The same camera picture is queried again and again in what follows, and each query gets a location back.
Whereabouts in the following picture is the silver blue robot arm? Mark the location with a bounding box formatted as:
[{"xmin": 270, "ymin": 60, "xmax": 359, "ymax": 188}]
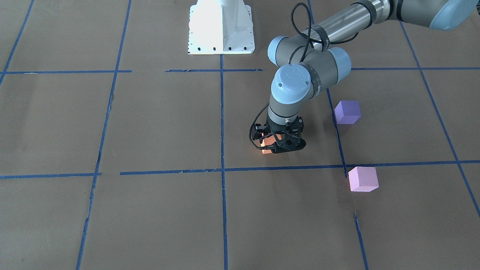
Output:
[{"xmin": 250, "ymin": 0, "xmax": 477, "ymax": 154}]

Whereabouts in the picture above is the pink foam cube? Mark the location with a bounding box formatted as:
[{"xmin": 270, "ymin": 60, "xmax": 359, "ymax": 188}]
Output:
[{"xmin": 348, "ymin": 167, "xmax": 379, "ymax": 192}]

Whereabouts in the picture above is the brown paper table cover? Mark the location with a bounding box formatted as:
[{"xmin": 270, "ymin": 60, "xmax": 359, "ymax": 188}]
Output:
[{"xmin": 1, "ymin": 0, "xmax": 479, "ymax": 270}]

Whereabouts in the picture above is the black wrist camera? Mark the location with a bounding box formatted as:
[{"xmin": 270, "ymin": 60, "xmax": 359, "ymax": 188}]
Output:
[{"xmin": 250, "ymin": 123, "xmax": 272, "ymax": 142}]

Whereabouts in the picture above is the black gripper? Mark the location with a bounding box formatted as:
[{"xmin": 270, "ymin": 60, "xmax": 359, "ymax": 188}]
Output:
[{"xmin": 265, "ymin": 116, "xmax": 306, "ymax": 154}]

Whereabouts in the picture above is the orange foam cube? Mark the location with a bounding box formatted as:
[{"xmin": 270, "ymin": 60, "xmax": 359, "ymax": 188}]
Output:
[{"xmin": 261, "ymin": 133, "xmax": 283, "ymax": 155}]

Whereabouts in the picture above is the purple foam cube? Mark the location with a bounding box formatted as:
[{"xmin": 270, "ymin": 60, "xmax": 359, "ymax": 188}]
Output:
[{"xmin": 334, "ymin": 100, "xmax": 362, "ymax": 125}]

